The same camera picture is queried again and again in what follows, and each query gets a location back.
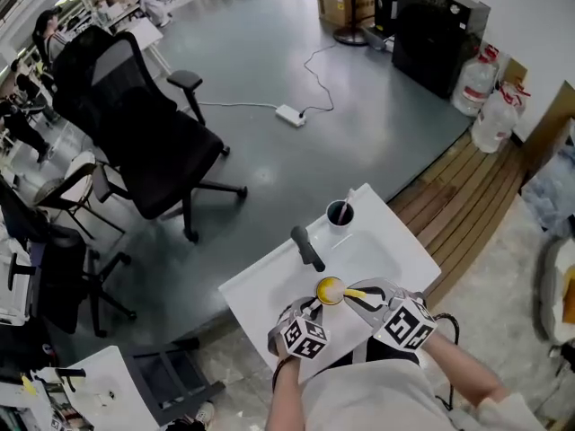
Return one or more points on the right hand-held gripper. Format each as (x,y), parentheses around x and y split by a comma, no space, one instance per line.
(404,323)

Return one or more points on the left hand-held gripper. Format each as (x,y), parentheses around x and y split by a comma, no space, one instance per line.
(305,337)

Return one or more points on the yellow cleaning brush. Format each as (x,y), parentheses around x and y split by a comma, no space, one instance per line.
(355,292)

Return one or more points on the person's right forearm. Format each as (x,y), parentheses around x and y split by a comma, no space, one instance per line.
(462,371)

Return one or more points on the person's left forearm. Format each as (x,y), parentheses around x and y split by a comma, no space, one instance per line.
(285,398)

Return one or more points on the white ceramic sink basin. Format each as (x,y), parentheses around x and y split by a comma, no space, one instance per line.
(382,254)

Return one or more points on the person's black trousers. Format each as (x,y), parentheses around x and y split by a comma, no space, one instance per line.
(393,350)

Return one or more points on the white tumbler with dark interior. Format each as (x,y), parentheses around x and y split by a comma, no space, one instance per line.
(340,230)

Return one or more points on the person's light grey shirt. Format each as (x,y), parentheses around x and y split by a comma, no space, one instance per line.
(368,402)

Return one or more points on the pink toothbrush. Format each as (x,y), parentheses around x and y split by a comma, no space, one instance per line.
(348,198)

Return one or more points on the wooden slatted decking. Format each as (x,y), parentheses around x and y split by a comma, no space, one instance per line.
(458,204)

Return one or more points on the black metal sink stand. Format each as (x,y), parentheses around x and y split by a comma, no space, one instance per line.
(179,384)

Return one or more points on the white egg chair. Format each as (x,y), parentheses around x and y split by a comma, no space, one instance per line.
(550,294)

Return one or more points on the orange cushion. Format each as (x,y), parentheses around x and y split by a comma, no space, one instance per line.
(569,294)

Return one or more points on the white power strip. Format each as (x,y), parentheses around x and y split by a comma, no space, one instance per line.
(289,115)

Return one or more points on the marble print panel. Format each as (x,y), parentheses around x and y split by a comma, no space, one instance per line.
(552,191)

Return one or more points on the black mesh office chair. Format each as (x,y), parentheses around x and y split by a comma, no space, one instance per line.
(166,160)

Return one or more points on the white sink basin without cabinet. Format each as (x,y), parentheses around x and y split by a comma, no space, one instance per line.
(112,375)

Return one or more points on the tall brown board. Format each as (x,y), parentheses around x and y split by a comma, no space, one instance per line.
(545,124)

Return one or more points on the black swivel chair with jacket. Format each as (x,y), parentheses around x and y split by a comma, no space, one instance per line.
(63,276)

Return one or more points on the small black faucet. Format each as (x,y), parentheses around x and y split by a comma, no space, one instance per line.
(67,372)

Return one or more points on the grey dustpan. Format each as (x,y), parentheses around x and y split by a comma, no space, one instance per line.
(375,38)

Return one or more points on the black standing fan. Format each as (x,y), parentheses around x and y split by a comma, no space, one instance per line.
(350,37)

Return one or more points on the folding chair with white seat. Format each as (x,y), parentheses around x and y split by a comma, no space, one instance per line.
(83,173)

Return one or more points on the black washing machine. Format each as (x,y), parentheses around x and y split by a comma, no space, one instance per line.
(431,38)

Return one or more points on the small brown cardboard sheet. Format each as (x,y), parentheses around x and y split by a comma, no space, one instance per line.
(515,70)

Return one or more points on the black bin with yellow lid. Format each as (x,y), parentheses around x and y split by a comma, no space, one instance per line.
(384,11)

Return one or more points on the white plastic drawer unit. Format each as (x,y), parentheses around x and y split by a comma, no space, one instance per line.
(13,294)

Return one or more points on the large cardboard box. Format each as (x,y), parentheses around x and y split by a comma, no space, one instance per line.
(337,2)

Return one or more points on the white table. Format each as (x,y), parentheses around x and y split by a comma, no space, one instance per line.
(146,34)

